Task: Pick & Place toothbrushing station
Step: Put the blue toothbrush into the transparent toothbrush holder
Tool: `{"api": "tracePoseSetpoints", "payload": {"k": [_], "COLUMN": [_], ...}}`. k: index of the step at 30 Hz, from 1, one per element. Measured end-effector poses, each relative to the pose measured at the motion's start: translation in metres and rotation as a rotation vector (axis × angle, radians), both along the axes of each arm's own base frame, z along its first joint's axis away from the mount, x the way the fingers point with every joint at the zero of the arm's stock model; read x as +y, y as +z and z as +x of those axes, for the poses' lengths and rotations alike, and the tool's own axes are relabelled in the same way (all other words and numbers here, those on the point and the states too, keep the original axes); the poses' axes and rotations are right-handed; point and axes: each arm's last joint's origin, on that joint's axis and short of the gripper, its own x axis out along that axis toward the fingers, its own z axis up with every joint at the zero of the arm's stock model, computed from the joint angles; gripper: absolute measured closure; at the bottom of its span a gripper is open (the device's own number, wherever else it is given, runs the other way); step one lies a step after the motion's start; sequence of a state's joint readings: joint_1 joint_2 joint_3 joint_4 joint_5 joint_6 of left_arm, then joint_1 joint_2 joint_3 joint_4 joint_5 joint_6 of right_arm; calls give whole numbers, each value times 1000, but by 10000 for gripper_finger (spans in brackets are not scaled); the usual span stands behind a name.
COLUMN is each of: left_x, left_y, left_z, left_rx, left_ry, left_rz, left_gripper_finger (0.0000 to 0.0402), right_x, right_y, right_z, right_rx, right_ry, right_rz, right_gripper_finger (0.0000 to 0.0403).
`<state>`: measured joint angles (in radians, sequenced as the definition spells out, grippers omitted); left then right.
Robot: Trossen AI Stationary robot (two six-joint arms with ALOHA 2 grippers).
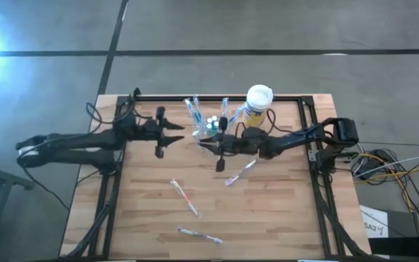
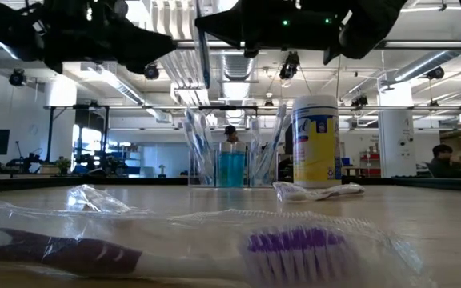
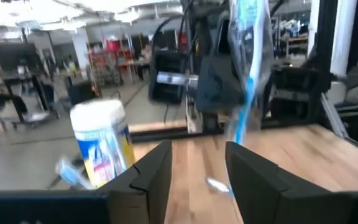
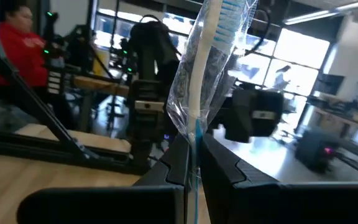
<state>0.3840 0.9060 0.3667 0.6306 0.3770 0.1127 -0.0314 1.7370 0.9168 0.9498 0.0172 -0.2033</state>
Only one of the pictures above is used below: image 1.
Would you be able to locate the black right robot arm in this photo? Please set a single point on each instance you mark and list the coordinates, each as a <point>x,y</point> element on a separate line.
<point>293,138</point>

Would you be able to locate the black aluminium table frame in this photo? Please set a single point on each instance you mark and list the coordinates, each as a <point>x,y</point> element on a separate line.
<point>151,98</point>

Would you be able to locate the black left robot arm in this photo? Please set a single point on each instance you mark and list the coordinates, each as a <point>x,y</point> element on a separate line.
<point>78,142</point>

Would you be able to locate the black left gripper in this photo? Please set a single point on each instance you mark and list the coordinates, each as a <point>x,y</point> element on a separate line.
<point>151,131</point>

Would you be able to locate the yellow wipes canister white lid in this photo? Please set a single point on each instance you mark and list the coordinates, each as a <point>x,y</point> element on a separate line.
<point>259,96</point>

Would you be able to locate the orange toothbrush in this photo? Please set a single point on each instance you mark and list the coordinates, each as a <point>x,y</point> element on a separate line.
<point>184,196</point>

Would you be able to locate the purple toothbrush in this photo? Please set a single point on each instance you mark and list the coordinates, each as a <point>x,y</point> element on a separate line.
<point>240,174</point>

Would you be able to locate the black power adapter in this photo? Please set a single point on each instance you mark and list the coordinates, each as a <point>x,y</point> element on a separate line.
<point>371,167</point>

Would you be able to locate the white paper sign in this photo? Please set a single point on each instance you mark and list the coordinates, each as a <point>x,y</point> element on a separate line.
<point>375,222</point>

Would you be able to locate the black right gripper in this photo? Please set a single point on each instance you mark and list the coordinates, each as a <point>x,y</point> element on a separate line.
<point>231,143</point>

